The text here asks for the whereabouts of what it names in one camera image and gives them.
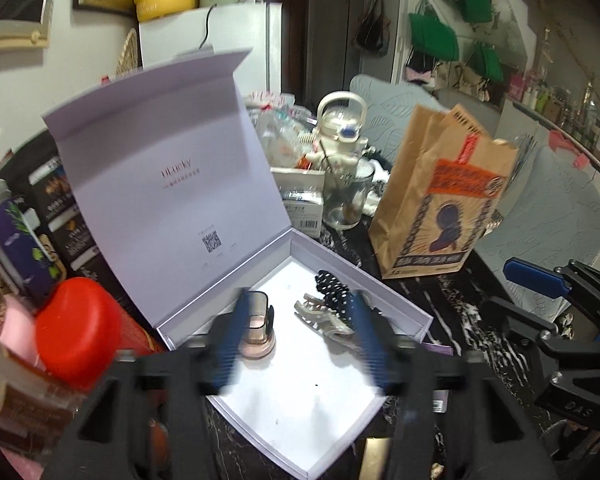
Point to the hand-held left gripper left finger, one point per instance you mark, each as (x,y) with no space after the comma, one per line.
(227,345)

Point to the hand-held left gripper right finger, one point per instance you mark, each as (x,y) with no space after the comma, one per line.
(377,345)

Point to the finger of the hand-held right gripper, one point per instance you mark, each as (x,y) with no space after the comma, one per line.
(535,275)
(520,320)

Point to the pink round compact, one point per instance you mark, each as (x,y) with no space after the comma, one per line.
(260,351)

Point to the small clear glass bottle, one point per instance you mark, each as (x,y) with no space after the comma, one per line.
(260,325)

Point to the pearly white hair claw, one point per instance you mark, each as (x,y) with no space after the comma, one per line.
(325,320)

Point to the small purple box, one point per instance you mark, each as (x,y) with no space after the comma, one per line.
(437,349)

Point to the black white checked scrunchie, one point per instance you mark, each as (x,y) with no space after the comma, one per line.
(332,285)

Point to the gold cardboard box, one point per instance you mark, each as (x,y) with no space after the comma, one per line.
(375,460)

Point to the lavender gift box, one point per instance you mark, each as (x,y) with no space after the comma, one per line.
(155,160)

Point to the light blue chair cushion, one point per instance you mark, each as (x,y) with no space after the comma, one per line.
(555,210)
(395,105)

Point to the brown paper bag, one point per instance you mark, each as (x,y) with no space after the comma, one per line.
(430,210)

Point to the clear glass cup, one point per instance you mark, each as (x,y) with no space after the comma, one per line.
(347,200)

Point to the red canister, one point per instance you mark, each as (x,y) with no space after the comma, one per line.
(80,325)

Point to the small white labelled box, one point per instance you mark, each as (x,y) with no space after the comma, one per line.
(300,200)

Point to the row of small bottles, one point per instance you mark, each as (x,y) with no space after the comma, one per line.
(565,110)

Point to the metal spoon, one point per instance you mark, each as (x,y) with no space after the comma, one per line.
(336,175)

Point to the clear jar orange contents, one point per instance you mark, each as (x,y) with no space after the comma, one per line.
(25,400)

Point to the pink paper cup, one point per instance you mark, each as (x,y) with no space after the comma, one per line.
(17,325)

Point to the clear plastic bags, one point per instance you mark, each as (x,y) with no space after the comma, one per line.
(280,125)

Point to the white water bottle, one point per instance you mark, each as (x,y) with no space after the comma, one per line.
(340,115)

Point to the clear jar purple label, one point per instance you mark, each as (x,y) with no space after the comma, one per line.
(15,245)

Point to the cream picture frame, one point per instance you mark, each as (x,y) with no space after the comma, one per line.
(15,15)

